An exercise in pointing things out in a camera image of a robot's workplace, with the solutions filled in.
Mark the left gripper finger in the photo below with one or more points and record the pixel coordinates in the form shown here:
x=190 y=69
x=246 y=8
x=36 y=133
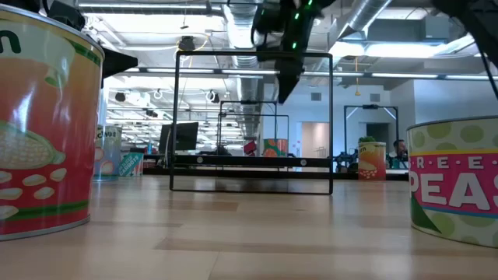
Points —
x=118 y=64

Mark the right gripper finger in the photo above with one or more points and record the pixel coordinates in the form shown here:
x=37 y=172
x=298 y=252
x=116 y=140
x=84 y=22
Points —
x=287 y=81

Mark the tall light blue can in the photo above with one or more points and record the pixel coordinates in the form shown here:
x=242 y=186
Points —
x=109 y=155

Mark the short carrots can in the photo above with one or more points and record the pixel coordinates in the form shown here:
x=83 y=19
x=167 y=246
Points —
x=130 y=164

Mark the orange red corn can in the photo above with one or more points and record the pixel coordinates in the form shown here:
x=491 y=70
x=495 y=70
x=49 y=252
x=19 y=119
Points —
x=371 y=165
x=46 y=155

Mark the green peas can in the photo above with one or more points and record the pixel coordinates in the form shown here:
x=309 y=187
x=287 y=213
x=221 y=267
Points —
x=455 y=186

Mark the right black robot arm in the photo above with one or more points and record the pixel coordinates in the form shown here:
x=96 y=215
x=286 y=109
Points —
x=478 y=23

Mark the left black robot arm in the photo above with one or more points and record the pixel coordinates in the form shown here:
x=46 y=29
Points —
x=19 y=4

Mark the orange and green can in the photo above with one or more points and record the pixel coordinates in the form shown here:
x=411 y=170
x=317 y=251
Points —
x=275 y=148

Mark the black computer monitor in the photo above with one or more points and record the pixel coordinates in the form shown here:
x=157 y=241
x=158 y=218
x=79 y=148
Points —
x=183 y=136

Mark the green potted plant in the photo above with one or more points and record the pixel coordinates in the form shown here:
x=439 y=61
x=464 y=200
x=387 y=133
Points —
x=367 y=138

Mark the person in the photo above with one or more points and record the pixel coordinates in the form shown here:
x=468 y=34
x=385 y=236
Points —
x=398 y=149

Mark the silver ventilation duct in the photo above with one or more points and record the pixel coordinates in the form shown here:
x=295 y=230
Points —
x=365 y=15
x=243 y=27

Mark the black hanging camera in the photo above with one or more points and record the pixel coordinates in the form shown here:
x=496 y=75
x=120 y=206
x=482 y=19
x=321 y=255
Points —
x=186 y=43

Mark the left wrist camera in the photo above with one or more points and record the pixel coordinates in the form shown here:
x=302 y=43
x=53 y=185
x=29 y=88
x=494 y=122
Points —
x=66 y=13

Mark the black frame wooden shelf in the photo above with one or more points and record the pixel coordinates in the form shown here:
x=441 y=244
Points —
x=253 y=161

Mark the black table frame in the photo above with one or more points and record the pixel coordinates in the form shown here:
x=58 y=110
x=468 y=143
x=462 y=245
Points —
x=155 y=171

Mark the long ceiling light rail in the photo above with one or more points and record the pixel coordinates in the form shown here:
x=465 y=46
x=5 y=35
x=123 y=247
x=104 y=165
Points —
x=404 y=75

